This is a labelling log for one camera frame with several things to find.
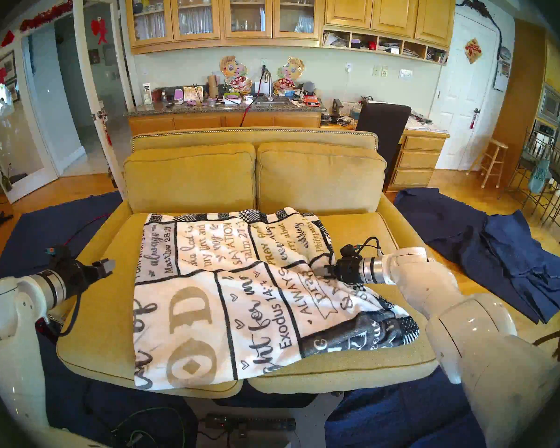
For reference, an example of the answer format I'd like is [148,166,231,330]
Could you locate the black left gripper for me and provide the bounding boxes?
[51,247,116,296]

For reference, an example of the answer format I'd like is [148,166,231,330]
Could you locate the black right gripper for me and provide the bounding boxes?
[315,244,364,285]

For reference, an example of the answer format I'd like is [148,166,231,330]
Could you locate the white black scripture blanket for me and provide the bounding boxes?
[133,208,420,391]

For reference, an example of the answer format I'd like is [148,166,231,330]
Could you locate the crumpled dark blue blanket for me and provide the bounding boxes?
[394,187,560,325]

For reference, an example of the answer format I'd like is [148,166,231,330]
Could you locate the yellow sofa seat cushion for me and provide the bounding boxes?
[245,212,439,395]
[58,212,244,399]

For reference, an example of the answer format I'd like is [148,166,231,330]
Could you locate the yellow sofa back cushion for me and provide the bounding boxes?
[256,141,387,216]
[124,143,257,214]

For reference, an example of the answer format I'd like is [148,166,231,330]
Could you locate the wooden desk with drawers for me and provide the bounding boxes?
[321,117,450,192]

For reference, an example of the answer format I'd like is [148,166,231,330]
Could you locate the yellow two-seat sofa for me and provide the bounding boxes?
[41,126,441,399]

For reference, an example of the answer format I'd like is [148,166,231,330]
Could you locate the black office chair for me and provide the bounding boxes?
[356,103,412,191]

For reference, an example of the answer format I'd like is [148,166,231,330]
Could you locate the white glass panel door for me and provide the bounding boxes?
[0,29,59,204]
[73,0,133,201]

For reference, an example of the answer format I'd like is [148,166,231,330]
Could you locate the black power strip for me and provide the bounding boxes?
[204,414,297,433]

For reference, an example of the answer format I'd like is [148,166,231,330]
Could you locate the granite kitchen counter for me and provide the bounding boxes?
[123,97,327,136]

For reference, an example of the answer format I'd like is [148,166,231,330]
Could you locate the wooden stool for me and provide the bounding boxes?
[467,138,509,189]

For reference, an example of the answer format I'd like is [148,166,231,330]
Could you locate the white panelled door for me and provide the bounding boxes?
[430,6,499,171]

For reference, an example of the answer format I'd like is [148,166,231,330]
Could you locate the teal bag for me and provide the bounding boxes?
[528,159,550,194]

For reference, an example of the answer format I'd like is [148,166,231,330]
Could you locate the tall wooden cabinet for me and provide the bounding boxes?
[492,20,560,189]

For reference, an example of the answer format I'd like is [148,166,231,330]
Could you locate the red tinsel garland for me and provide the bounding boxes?
[19,0,74,32]

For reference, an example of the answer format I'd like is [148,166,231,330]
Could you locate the red diamond door decoration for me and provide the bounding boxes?
[464,38,483,65]

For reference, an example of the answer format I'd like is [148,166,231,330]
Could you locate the built-in steel oven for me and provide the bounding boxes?
[537,85,560,126]

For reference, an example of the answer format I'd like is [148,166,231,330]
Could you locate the dark garland over door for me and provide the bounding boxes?
[456,0,502,46]

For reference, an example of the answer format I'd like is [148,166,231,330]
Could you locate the red floor cable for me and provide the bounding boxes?
[63,212,115,247]

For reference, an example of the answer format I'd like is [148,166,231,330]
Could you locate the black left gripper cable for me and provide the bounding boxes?
[37,284,82,338]

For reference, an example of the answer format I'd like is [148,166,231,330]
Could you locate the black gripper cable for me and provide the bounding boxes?
[353,236,384,259]
[37,284,82,338]

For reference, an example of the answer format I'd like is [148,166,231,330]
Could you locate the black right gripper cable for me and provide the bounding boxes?
[353,236,384,259]

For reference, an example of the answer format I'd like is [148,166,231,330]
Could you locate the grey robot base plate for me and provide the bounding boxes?
[184,391,345,448]

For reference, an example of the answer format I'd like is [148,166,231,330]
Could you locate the green cable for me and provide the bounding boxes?
[114,406,187,448]

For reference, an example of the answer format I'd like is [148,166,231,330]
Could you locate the red counter cable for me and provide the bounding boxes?
[239,69,267,127]

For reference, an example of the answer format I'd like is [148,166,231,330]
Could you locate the cartoon child wall decoration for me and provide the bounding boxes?
[219,55,252,94]
[273,57,305,94]

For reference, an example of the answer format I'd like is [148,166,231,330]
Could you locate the black metal wire rack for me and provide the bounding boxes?
[498,127,553,205]

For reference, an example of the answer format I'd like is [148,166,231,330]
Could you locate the wall calendar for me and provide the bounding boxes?
[493,46,511,92]

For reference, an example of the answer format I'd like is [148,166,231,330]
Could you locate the wooden wall cabinets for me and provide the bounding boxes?
[125,0,457,55]

